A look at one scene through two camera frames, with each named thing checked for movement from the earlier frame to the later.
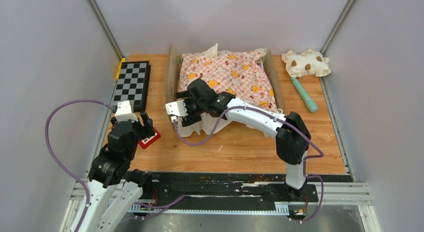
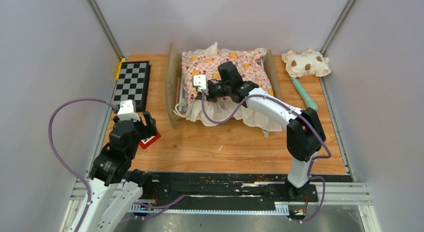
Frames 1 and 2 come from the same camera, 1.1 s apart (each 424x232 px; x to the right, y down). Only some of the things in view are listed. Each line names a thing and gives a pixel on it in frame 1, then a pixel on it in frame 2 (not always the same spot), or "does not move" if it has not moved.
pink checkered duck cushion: [244, 73] does not move
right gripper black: [191, 118] -> [210, 97]
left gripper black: [147, 130] does not move
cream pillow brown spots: [308, 62] does not move
